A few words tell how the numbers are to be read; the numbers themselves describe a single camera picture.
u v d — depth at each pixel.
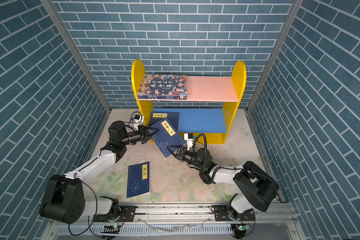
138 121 0.75
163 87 0.72
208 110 1.05
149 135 0.72
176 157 0.69
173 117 0.94
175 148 0.73
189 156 0.69
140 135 0.68
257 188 0.44
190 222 0.72
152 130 0.75
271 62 0.91
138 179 0.85
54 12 0.72
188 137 0.74
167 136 0.77
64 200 0.41
